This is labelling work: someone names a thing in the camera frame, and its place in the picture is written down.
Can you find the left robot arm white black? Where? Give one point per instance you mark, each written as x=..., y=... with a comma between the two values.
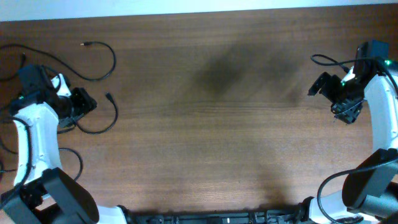
x=43, y=192

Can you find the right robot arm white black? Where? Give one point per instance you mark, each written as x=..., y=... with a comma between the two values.
x=366, y=193

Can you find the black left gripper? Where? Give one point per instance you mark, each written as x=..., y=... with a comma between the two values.
x=81, y=104

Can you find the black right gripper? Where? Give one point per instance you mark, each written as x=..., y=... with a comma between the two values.
x=344, y=111

